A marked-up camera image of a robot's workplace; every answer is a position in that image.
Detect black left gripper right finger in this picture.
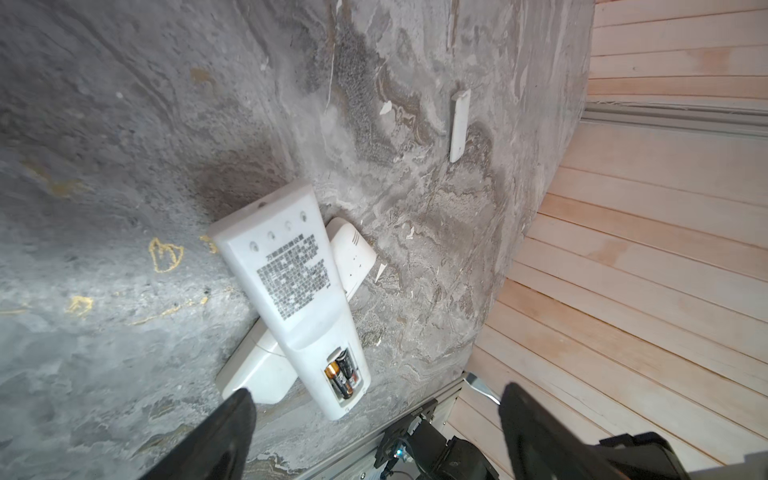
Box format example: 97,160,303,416
498,383,624,480

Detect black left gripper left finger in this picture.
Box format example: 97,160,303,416
142,388,257,480

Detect black gold AAA battery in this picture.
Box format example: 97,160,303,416
324,361,354,400

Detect black red AAA battery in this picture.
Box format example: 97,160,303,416
336,349,360,389

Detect long white remote control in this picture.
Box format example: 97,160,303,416
207,180,371,420

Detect white battery compartment cover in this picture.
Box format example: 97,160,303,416
449,89,471,163

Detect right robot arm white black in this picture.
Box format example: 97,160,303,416
374,385,690,479

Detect short white remote control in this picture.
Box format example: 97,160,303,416
215,218,377,404

